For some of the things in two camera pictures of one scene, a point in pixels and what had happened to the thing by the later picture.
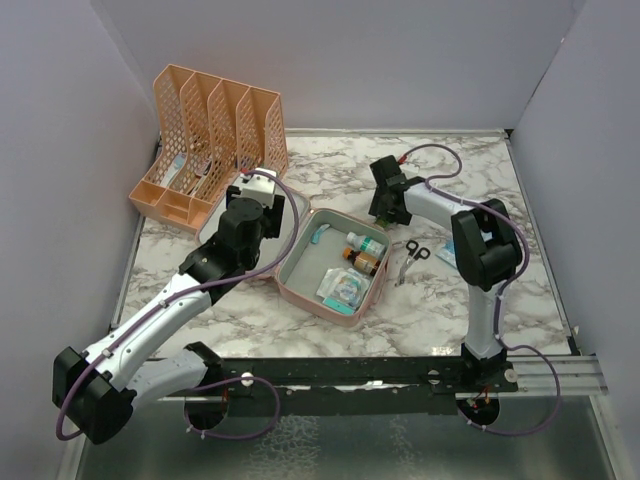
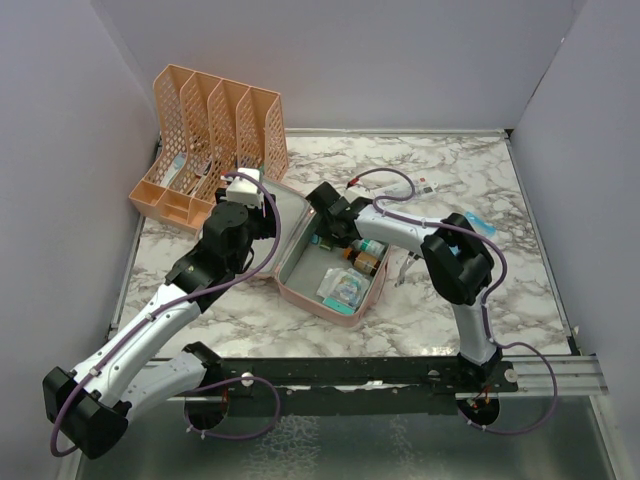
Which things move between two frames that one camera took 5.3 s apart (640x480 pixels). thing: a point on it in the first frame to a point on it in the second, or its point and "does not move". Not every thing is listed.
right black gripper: (379, 209) to (323, 230)
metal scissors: (414, 255) does not move
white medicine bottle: (365, 243) does not move
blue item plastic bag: (339, 306) does not move
